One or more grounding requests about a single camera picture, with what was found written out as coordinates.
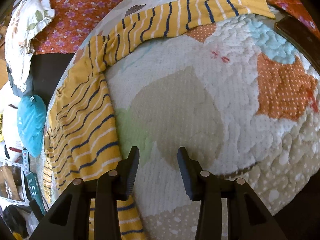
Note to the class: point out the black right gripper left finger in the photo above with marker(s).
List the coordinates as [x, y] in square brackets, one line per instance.
[68, 218]

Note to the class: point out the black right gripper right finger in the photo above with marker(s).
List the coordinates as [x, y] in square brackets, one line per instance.
[247, 216]

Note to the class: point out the yellow striped small garment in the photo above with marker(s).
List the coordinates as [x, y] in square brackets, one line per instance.
[182, 73]

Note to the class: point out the dark green cardboard box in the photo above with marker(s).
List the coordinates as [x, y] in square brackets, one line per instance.
[35, 191]

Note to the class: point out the white metal shelf rack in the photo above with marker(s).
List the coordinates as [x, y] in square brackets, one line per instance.
[13, 188]

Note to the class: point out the light blue patterned strip box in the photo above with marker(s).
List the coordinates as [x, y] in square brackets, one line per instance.
[26, 162]

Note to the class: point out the teal plush cushion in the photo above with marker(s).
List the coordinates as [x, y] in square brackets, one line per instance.
[31, 118]

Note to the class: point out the white quilted heart blanket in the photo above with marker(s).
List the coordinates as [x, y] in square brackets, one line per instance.
[288, 80]

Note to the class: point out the white floral leaf pillowcase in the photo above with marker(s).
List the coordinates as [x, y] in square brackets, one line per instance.
[28, 19]

